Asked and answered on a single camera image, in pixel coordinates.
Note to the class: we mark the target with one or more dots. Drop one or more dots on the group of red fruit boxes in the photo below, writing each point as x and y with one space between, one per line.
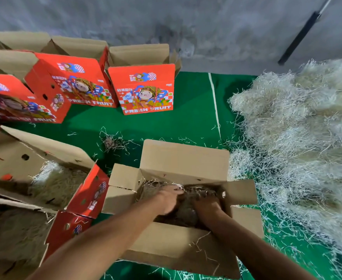
72 72

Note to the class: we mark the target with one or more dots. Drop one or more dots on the red printed cardboard box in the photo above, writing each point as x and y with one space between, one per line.
48 145
66 227
182 160

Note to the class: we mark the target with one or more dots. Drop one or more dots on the pile of shredded paper filler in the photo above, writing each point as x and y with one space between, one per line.
305 131

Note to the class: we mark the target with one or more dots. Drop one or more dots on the person's left forearm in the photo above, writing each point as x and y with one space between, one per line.
95 245

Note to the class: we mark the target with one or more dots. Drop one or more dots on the person's right hand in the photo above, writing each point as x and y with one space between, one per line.
209 208

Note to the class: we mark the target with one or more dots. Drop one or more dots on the person's left hand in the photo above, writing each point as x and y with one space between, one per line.
168 198

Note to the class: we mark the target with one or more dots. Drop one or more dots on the white pole with black grip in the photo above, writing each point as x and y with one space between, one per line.
299 39

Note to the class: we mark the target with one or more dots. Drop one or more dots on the person's right forearm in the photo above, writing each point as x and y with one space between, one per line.
258 250

